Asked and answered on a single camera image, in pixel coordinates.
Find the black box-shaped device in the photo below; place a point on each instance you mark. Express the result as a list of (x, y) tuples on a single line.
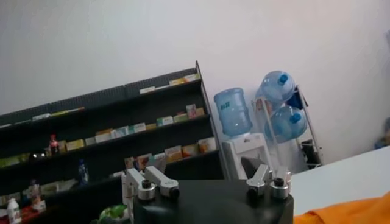
[(310, 152)]

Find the flat yellow medicine box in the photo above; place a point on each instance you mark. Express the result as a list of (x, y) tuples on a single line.
[(151, 127), (177, 81)]

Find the white bottle green label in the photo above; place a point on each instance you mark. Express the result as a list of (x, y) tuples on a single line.
[(13, 213)]

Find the flat white medicine box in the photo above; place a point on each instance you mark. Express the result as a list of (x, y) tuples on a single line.
[(147, 90)]

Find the white water dispenser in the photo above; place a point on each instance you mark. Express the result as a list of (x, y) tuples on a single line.
[(243, 146)]

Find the red orange medicine box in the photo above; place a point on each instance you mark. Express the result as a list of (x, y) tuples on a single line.
[(141, 161)]

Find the blue white medicine box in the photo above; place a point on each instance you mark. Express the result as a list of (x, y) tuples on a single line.
[(119, 132)]

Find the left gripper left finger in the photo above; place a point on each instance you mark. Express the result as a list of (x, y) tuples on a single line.
[(152, 179)]

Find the blue drink bottle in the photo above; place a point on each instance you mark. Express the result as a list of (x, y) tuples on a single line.
[(83, 173)]

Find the black shelving unit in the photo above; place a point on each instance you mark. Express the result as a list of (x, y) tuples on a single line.
[(170, 103)]

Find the clear bottle pink label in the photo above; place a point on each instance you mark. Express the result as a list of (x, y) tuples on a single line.
[(37, 198)]

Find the yellow orange medicine box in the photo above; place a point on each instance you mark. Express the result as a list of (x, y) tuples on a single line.
[(173, 153)]

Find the blue water jug with label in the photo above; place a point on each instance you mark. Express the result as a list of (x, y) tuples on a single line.
[(233, 112)]

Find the cola bottle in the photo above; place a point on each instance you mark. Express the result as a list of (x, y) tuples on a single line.
[(54, 146)]

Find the white metal jug rack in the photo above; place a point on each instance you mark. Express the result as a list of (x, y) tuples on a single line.
[(310, 128)]

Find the orange t-shirt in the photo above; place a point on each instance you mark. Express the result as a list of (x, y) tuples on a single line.
[(350, 213)]

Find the basket of green packets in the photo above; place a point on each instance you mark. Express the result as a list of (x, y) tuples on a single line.
[(112, 213)]

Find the white pink medicine box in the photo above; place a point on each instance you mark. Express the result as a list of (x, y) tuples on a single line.
[(130, 162)]

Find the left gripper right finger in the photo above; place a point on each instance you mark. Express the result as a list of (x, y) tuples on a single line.
[(259, 179)]

